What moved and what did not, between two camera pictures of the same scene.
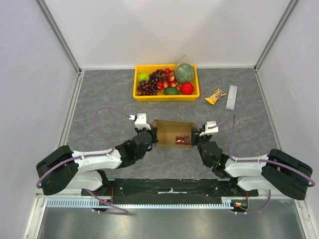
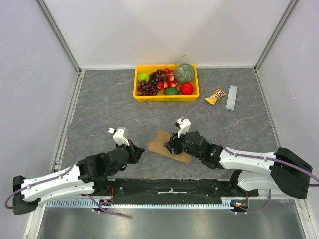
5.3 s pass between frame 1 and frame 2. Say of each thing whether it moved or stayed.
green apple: stayed
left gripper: moved
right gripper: moved
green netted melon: stayed
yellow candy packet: stayed
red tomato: stayed
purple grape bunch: stayed
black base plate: stayed
